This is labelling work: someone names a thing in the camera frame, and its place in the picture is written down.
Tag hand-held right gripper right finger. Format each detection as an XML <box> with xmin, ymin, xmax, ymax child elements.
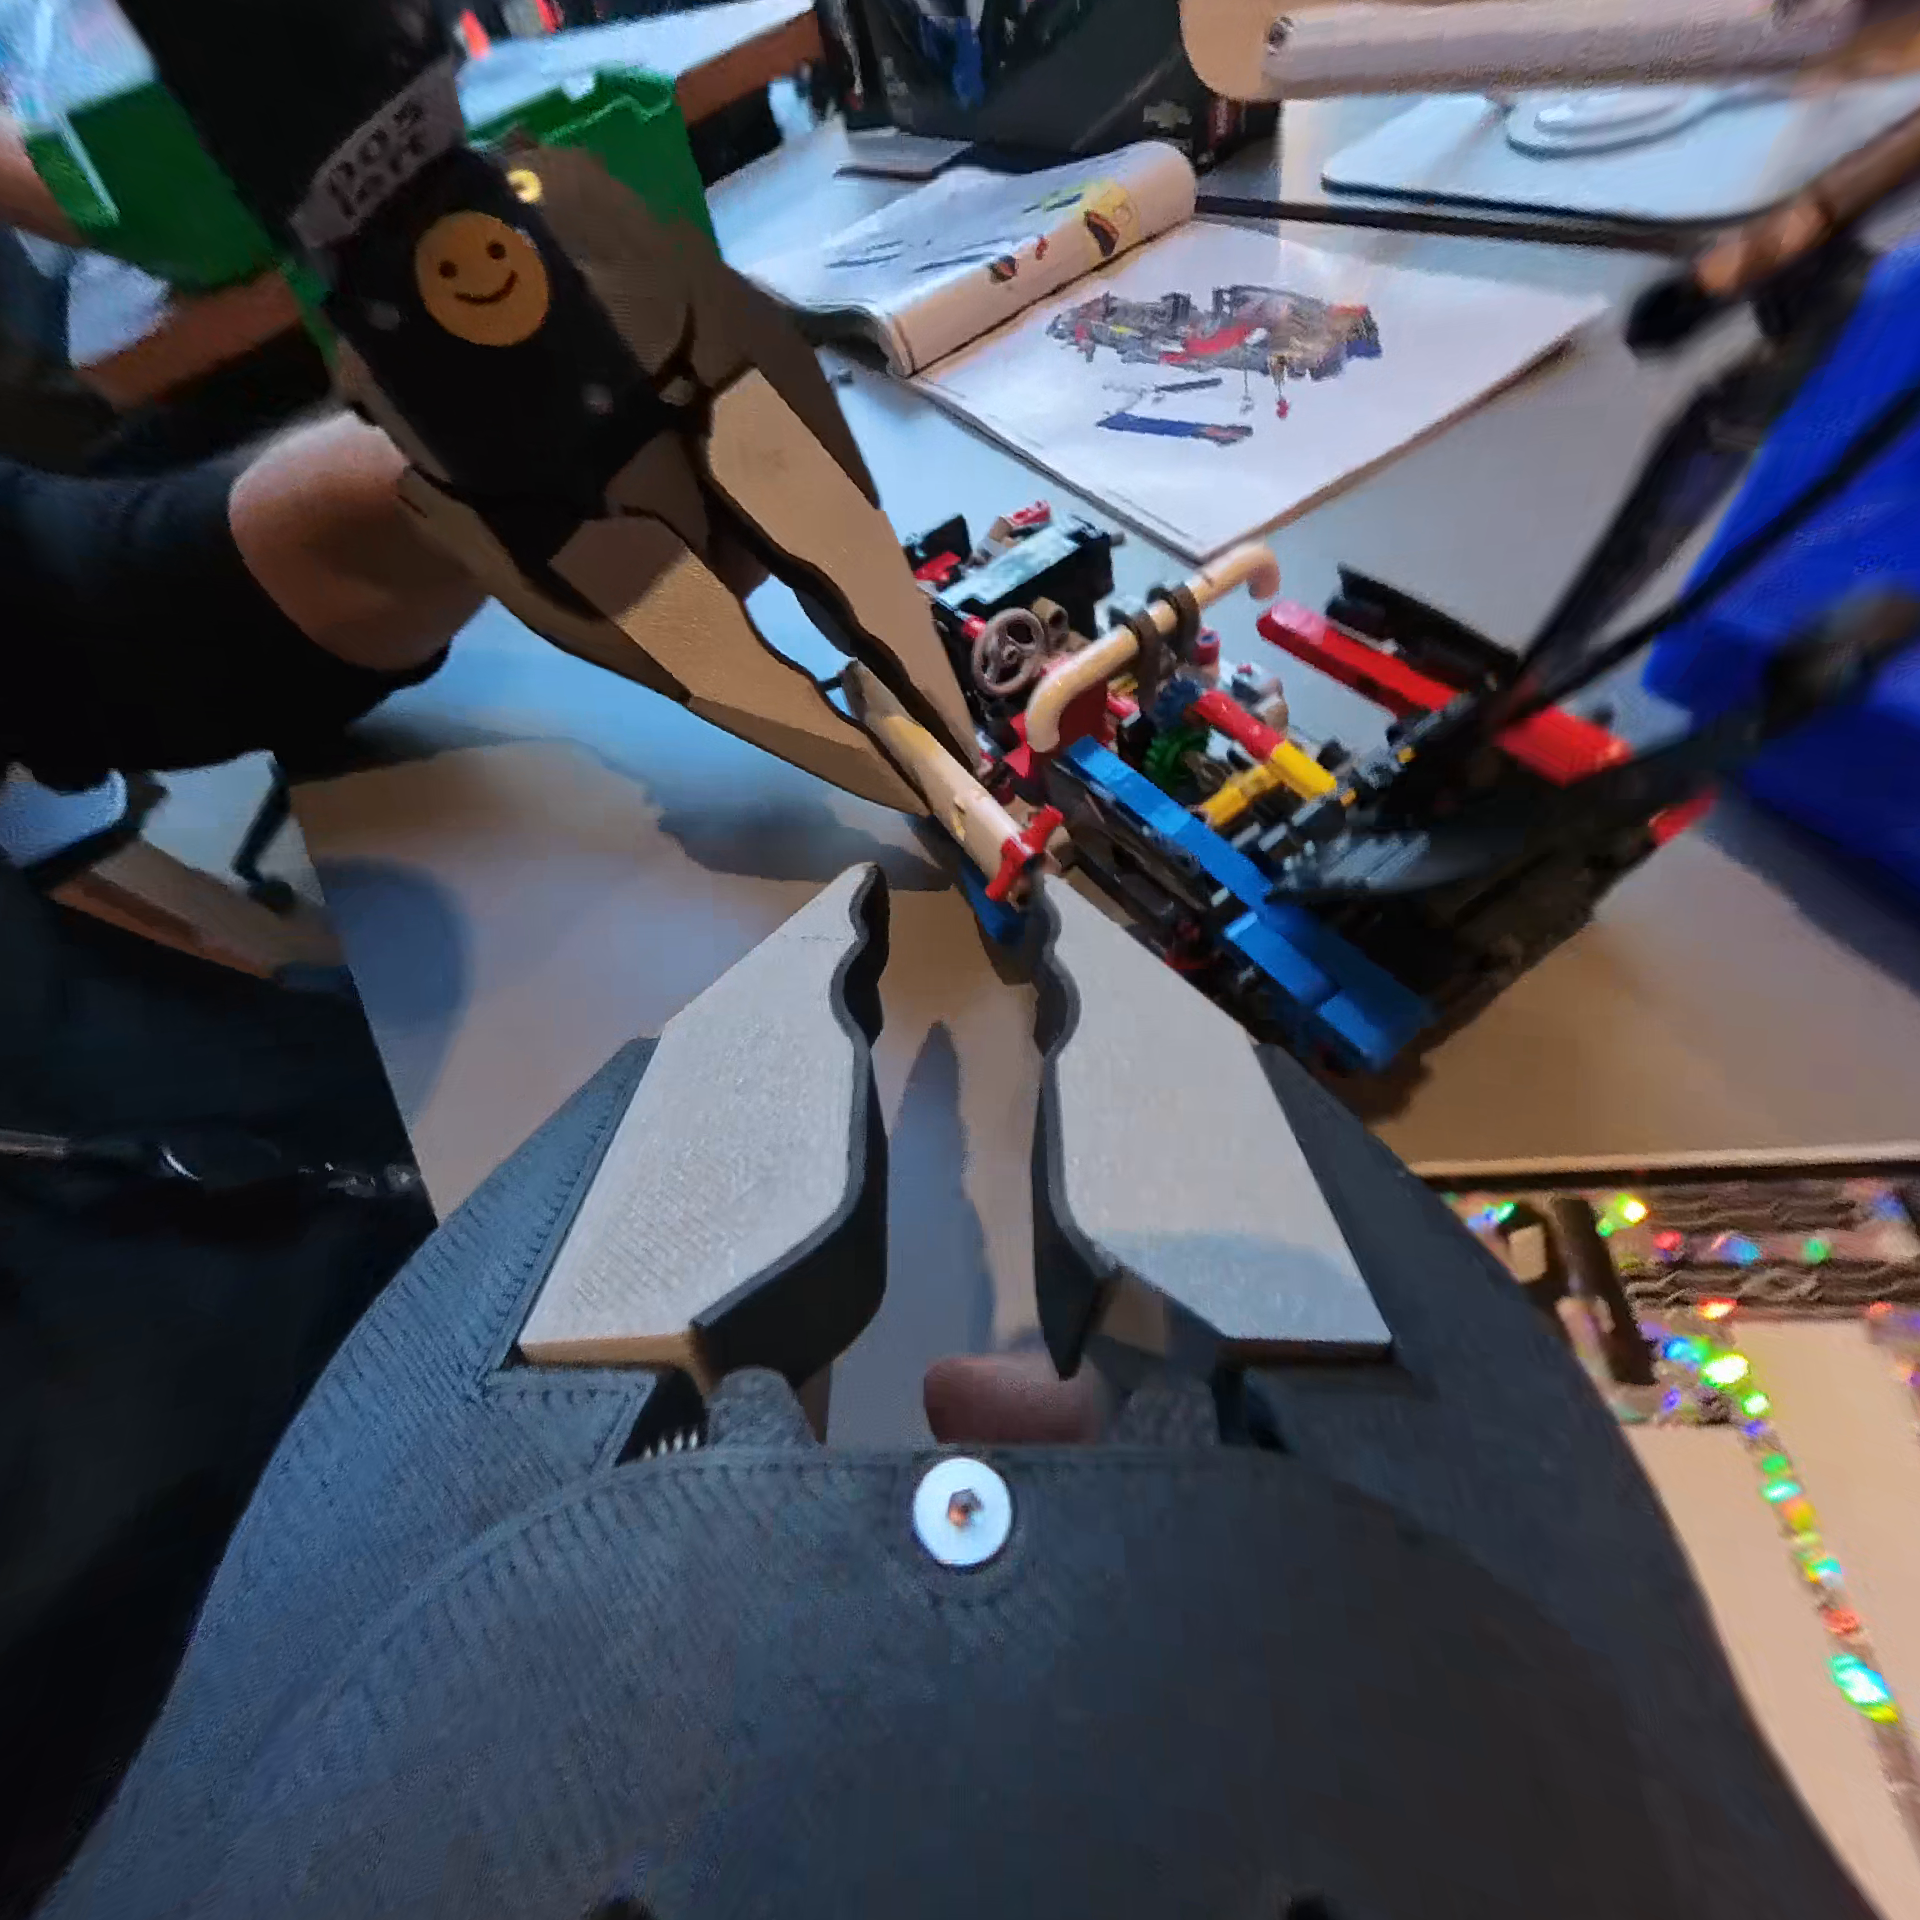
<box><xmin>1033</xmin><ymin>871</ymin><xmax>1398</xmax><ymax>1385</ymax></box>

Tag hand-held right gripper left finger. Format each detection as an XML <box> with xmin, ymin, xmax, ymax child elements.
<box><xmin>513</xmin><ymin>862</ymin><xmax>897</xmax><ymax>1393</ymax></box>

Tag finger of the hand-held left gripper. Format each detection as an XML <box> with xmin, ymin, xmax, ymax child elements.
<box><xmin>598</xmin><ymin>501</ymin><xmax>930</xmax><ymax>819</ymax></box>
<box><xmin>704</xmin><ymin>372</ymin><xmax>986</xmax><ymax>759</ymax></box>

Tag white blue brick panel assembly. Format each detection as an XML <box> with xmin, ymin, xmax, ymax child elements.
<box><xmin>842</xmin><ymin>660</ymin><xmax>1073</xmax><ymax>950</ymax></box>

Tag toy brick vehicle model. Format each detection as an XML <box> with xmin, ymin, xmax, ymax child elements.
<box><xmin>898</xmin><ymin>254</ymin><xmax>1920</xmax><ymax>1076</ymax></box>

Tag person's left forearm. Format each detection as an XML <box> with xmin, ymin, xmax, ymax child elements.
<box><xmin>0</xmin><ymin>456</ymin><xmax>454</xmax><ymax>789</ymax></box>

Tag person's right hand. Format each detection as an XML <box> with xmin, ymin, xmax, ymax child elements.
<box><xmin>924</xmin><ymin>1352</ymin><xmax>1120</xmax><ymax>1444</ymax></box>

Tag green plastic bin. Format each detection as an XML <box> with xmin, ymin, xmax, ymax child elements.
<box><xmin>24</xmin><ymin>69</ymin><xmax>714</xmax><ymax>322</ymax></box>

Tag black cardboard box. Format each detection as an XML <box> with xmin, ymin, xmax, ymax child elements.
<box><xmin>817</xmin><ymin>0</ymin><xmax>1286</xmax><ymax>174</ymax></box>

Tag black office chair base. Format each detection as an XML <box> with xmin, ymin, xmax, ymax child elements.
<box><xmin>224</xmin><ymin>758</ymin><xmax>309</xmax><ymax>916</ymax></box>

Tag open instruction booklet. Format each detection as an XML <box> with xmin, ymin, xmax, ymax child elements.
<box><xmin>741</xmin><ymin>141</ymin><xmax>1617</xmax><ymax>562</ymax></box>

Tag holographic sticker sheet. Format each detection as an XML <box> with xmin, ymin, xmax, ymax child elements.
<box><xmin>1408</xmin><ymin>1144</ymin><xmax>1920</xmax><ymax>1920</ymax></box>

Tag blue plastic bin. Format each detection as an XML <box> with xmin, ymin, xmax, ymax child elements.
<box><xmin>1643</xmin><ymin>231</ymin><xmax>1920</xmax><ymax>885</ymax></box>

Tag black lanyard with badge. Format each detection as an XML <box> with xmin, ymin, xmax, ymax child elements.
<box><xmin>0</xmin><ymin>1125</ymin><xmax>430</xmax><ymax>1204</ymax></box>

